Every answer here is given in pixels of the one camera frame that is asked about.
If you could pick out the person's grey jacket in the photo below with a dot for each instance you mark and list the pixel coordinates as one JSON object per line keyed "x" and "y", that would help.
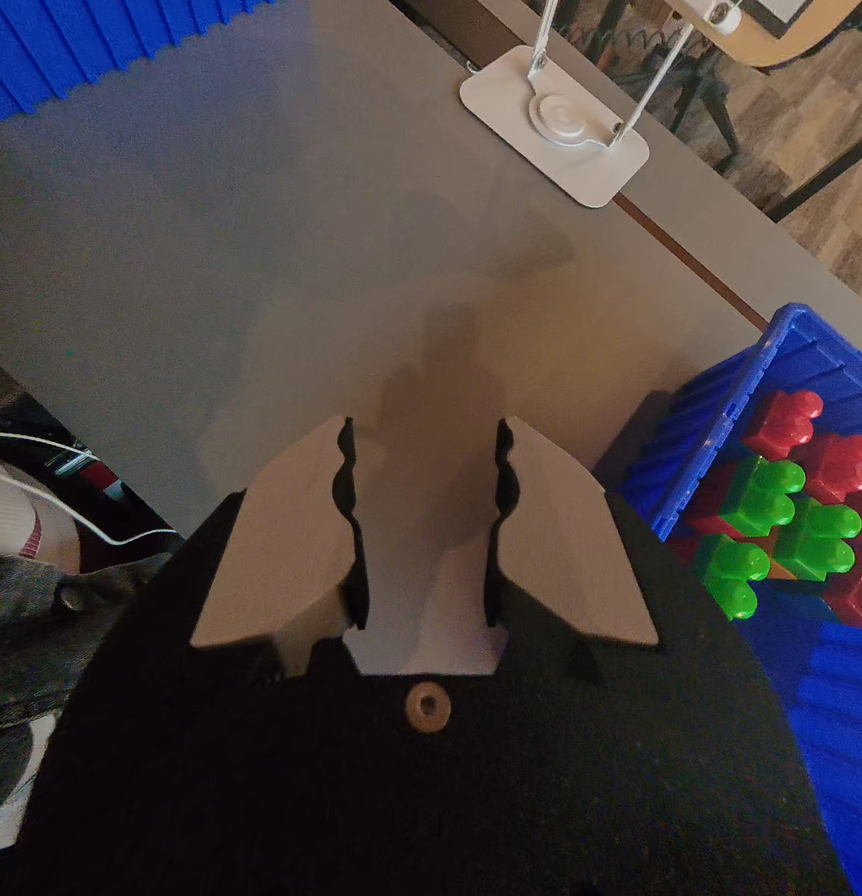
{"x": 46, "y": 630}

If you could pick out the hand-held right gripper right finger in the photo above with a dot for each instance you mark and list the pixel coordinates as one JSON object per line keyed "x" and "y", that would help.
{"x": 571, "y": 560}

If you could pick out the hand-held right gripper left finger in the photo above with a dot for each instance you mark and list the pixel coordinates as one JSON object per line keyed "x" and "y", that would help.
{"x": 277, "y": 553}

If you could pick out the blue ribbed plastic bin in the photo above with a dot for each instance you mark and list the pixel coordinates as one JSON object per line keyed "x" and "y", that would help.
{"x": 823, "y": 714}
{"x": 88, "y": 49}

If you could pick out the pile of red green blocks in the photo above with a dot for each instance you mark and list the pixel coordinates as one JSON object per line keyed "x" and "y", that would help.
{"x": 760, "y": 497}

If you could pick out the white shoe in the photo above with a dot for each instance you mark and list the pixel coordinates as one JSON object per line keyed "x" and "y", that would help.
{"x": 11, "y": 791}

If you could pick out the pink striped white cloth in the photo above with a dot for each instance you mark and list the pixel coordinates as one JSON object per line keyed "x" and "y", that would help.
{"x": 18, "y": 518}

